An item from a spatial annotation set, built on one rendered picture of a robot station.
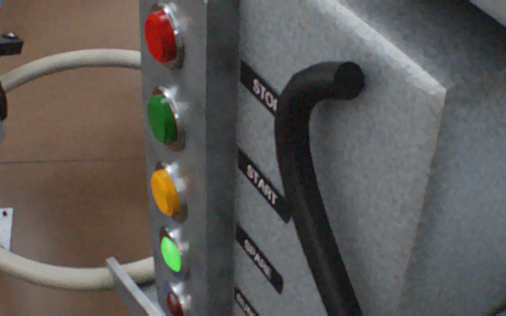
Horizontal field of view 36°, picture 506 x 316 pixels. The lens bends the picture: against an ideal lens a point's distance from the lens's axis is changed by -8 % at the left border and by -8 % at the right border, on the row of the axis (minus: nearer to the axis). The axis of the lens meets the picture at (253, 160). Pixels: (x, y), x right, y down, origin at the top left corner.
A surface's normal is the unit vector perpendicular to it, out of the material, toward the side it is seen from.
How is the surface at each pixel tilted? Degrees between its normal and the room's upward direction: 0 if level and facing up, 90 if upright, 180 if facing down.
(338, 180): 90
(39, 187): 0
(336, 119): 90
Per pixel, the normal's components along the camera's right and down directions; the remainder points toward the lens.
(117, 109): 0.04, -0.76
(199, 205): -0.86, 0.30
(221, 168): 0.50, 0.57
